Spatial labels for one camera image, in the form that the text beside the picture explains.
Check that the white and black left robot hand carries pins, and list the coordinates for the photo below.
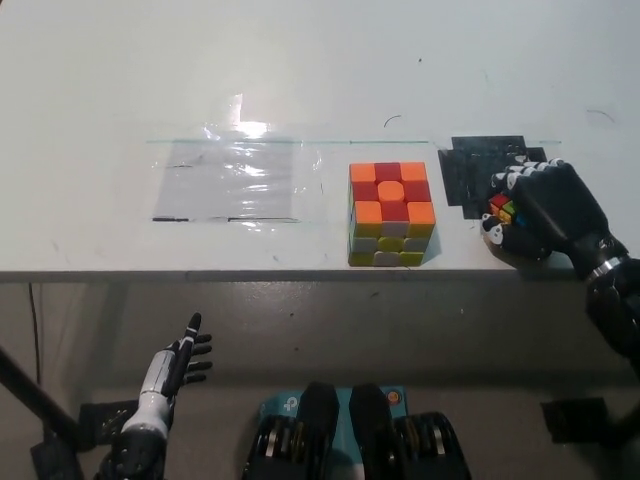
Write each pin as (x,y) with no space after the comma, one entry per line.
(157,385)

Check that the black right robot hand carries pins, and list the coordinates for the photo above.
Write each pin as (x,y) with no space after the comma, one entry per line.
(560,210)

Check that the small multicolour brick-studded cube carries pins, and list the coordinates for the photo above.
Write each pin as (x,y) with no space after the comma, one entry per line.
(506,210)

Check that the large orange red puzzle cube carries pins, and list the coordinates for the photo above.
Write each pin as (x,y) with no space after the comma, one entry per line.
(390,215)

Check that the black square floor marker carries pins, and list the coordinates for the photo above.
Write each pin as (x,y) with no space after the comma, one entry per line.
(100,422)

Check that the black tape patch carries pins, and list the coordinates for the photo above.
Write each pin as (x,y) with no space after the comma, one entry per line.
(470,170)

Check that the black diagonal stand leg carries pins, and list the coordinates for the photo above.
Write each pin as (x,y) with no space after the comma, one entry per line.
(35,395)

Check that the clear plastic sheet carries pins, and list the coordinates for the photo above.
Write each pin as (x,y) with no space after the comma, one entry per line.
(225,180)

